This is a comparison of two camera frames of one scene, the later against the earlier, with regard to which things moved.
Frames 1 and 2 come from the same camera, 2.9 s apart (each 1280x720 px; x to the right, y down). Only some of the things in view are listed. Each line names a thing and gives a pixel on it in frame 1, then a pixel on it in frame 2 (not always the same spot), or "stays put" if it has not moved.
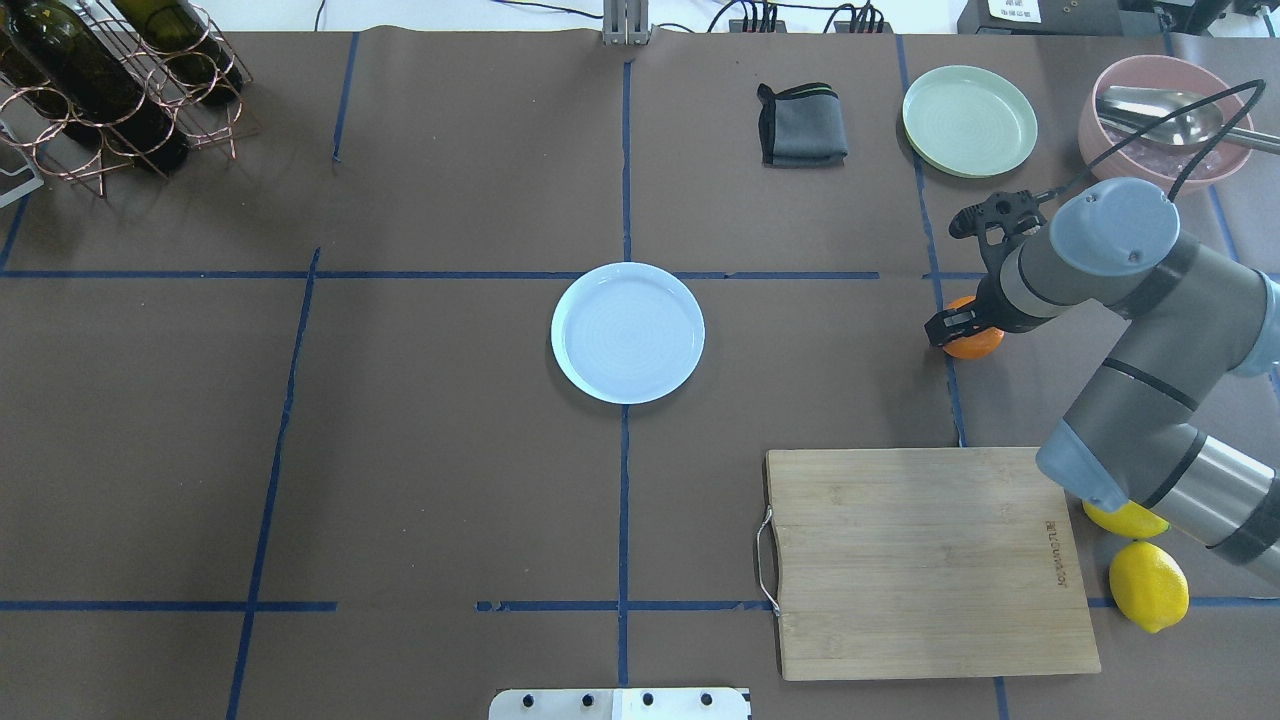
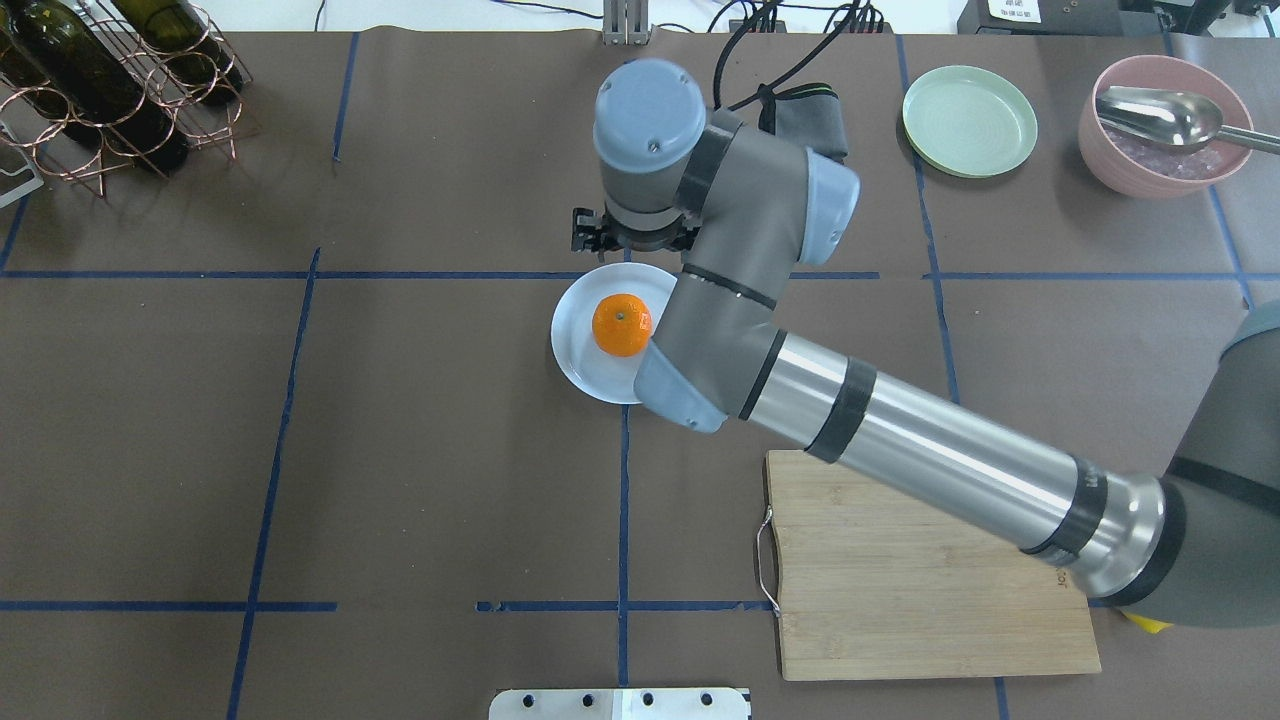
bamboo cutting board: [929, 563] stays put
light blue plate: [628, 332] stays put
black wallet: [803, 128] stays put
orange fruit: [976, 346] -> [622, 324]
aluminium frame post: [625, 22] stays put
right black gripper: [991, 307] -> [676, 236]
